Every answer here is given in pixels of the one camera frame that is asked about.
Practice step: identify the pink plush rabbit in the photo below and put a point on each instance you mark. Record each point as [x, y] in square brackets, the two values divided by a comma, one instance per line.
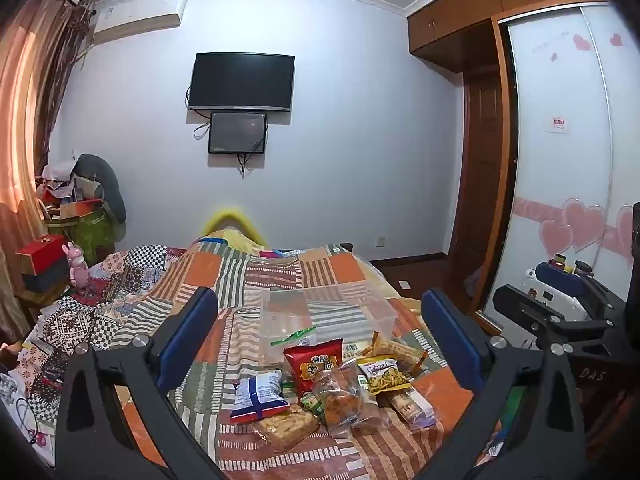
[77, 265]

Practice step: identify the red snack packet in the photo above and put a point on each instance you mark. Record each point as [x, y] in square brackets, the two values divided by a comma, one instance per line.
[312, 365]

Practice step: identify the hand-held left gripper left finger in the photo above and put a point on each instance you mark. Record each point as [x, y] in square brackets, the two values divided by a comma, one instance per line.
[187, 330]

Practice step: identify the red and white door sticker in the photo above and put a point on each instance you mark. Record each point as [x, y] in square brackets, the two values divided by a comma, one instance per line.
[557, 124]

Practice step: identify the black wall television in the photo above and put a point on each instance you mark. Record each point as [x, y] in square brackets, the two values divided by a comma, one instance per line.
[240, 80]

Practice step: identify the blue and white snack packet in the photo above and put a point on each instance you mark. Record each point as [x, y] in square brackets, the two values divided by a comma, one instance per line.
[260, 395]

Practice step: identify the red box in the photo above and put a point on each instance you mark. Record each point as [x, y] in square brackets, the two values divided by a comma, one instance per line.
[42, 252]

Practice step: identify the white air conditioner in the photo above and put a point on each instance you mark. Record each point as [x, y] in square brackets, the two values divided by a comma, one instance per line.
[140, 15]

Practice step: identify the yellow noodle snack packet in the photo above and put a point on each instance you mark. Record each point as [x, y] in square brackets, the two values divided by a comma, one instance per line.
[385, 377]

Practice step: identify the brown wooden room door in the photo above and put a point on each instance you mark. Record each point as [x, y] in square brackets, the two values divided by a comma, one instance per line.
[480, 160]

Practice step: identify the striped patchwork blanket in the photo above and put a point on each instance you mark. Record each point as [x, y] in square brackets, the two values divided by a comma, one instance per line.
[225, 270]

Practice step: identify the white appliance with stickers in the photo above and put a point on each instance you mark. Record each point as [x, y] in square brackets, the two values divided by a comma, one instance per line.
[555, 305]

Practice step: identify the blue cloth item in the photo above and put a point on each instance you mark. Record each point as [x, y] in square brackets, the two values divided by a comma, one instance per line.
[280, 254]

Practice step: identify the small black wall monitor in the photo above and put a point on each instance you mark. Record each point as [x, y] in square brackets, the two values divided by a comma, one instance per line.
[237, 132]

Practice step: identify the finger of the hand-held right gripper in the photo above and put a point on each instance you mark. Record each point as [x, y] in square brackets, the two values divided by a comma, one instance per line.
[515, 300]
[560, 277]

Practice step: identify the orange brown curtain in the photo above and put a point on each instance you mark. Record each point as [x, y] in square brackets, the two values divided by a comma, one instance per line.
[30, 110]

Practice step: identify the clear plastic container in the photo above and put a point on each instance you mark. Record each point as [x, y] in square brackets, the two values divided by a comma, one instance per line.
[325, 310]

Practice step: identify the yellow plush toy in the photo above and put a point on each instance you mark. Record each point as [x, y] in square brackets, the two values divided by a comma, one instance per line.
[225, 217]

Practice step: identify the beige cake packet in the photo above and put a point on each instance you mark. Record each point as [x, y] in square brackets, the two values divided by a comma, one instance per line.
[285, 427]

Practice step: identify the green bag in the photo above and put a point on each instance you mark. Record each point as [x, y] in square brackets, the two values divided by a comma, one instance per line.
[90, 235]

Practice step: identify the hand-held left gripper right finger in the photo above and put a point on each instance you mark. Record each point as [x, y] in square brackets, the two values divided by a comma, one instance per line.
[450, 330]

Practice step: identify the clear fried snack packet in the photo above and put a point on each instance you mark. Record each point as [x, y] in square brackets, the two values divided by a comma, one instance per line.
[345, 400]

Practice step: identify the small green snack packet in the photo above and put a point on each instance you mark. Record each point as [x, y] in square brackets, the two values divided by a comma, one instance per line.
[311, 402]

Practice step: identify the wooden wardrobe with heart door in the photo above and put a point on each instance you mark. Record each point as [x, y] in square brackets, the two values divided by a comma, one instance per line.
[550, 110]

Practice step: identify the orange cardboard box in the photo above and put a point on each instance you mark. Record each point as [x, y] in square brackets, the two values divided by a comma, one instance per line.
[80, 208]

